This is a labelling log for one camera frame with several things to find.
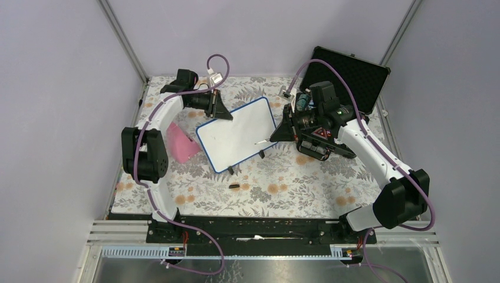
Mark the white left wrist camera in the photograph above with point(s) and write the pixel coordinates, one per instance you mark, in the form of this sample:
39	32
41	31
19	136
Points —
214	79

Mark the black poker chip case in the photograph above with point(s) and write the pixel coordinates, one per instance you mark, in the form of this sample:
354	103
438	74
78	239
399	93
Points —
349	87

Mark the triangular black red dealer button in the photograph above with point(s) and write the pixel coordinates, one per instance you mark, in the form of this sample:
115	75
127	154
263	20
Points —
322	133

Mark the pink triangular box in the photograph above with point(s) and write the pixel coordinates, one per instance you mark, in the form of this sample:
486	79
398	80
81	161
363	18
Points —
180	145

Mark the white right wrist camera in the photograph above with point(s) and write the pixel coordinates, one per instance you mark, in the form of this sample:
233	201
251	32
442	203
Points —
289	95

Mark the right base wiring connector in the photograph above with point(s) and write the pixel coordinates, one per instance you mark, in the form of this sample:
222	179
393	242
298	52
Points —
355	255

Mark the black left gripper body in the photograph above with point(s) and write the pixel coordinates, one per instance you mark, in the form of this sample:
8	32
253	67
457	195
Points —
202	101

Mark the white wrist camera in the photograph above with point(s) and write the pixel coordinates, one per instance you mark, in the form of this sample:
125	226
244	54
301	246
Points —
214	79
289	95

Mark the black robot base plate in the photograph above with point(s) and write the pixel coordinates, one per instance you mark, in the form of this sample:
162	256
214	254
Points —
240	236

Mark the silver black marker pen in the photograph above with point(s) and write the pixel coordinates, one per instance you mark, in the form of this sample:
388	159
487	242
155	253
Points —
262	141

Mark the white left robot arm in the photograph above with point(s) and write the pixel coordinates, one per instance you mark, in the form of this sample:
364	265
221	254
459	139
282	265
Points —
144	152

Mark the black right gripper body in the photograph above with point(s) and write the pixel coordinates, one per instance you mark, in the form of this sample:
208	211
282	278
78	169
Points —
306	119

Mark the left base wiring connector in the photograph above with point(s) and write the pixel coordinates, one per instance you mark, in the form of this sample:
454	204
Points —
179	251

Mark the base wiring connector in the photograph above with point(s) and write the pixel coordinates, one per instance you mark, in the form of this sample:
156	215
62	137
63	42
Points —
179	251
355	255

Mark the blue framed whiteboard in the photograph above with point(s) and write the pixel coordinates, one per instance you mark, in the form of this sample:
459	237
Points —
230	142

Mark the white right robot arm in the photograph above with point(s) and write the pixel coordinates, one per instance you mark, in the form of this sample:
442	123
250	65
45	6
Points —
403	191

